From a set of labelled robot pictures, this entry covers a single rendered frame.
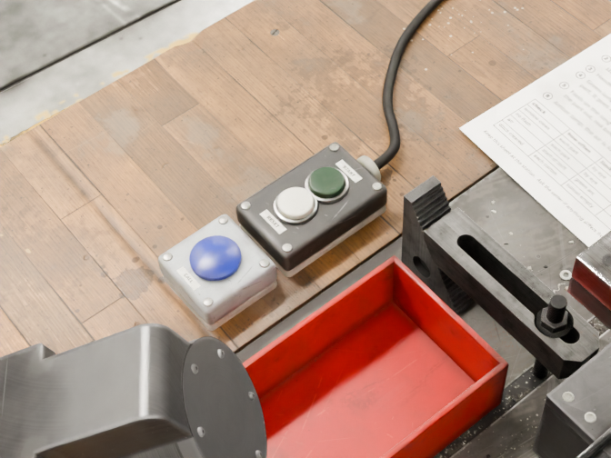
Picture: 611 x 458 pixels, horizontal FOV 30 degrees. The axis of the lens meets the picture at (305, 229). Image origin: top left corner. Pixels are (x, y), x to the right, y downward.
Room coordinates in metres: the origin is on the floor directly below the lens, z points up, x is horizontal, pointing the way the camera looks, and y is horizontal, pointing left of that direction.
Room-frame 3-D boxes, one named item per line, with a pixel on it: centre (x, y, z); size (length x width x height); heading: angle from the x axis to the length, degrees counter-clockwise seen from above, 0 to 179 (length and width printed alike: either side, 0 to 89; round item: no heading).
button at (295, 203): (0.54, 0.01, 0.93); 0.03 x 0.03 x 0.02
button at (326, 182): (0.56, -0.02, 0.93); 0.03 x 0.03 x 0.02
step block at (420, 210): (0.48, -0.10, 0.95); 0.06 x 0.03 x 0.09; 35
